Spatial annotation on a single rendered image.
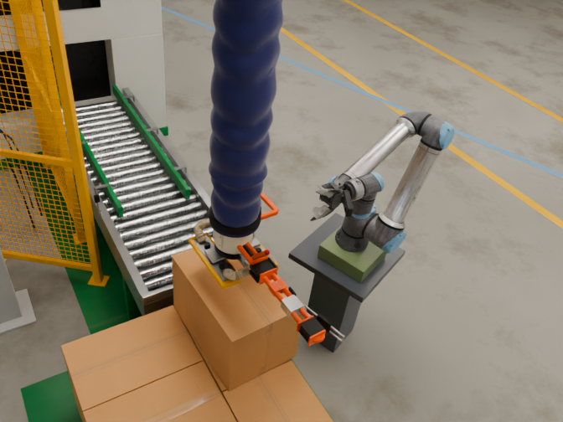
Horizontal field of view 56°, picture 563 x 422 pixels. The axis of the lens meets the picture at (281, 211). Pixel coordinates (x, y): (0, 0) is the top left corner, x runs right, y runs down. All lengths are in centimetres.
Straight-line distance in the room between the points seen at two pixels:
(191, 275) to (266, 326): 46
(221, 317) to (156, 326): 58
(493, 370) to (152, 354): 221
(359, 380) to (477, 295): 127
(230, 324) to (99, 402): 72
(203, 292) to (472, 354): 204
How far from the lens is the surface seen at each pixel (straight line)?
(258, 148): 198
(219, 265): 234
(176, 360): 278
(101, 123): 452
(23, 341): 369
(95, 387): 275
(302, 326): 202
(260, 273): 218
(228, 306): 246
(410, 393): 352
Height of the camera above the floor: 284
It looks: 40 degrees down
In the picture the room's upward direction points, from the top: 8 degrees clockwise
